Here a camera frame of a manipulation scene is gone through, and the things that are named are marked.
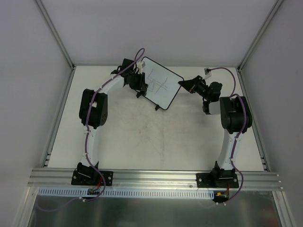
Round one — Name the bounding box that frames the black whiteboard eraser green felt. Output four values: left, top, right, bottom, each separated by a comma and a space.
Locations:
139, 91, 146, 96

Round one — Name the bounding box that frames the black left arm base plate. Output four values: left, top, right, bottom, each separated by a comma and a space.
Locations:
71, 170, 114, 186

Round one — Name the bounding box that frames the white slotted cable duct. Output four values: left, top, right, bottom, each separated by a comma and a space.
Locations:
37, 187, 214, 200

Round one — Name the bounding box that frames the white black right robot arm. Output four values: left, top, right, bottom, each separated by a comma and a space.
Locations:
179, 76, 252, 188

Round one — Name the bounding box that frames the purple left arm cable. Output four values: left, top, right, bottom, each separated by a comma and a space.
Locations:
35, 48, 146, 212

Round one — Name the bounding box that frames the aluminium frame post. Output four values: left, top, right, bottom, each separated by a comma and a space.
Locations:
34, 0, 74, 70
237, 0, 284, 72

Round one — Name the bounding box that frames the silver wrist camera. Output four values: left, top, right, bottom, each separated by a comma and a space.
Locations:
137, 61, 145, 74
204, 68, 212, 79

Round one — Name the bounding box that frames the aluminium left frame post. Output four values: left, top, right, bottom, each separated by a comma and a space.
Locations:
34, 0, 74, 70

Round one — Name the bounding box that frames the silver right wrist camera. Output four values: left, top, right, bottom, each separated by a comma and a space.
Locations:
204, 68, 212, 79

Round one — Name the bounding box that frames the aluminium right frame post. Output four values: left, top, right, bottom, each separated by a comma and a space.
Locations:
237, 0, 284, 72

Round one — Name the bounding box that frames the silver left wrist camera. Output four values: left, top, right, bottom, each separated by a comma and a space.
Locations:
137, 61, 145, 74

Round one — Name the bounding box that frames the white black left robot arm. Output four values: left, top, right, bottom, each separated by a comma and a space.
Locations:
71, 59, 148, 185

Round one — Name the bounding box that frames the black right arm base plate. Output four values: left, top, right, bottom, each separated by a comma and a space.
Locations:
196, 172, 239, 189

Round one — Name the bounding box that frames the aluminium front mounting rail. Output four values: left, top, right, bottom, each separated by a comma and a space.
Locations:
27, 168, 285, 191

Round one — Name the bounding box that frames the metal tube whiteboard easel stand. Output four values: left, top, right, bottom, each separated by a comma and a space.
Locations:
136, 92, 160, 111

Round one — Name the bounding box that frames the black-framed small whiteboard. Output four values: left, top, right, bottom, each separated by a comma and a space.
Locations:
142, 57, 184, 110

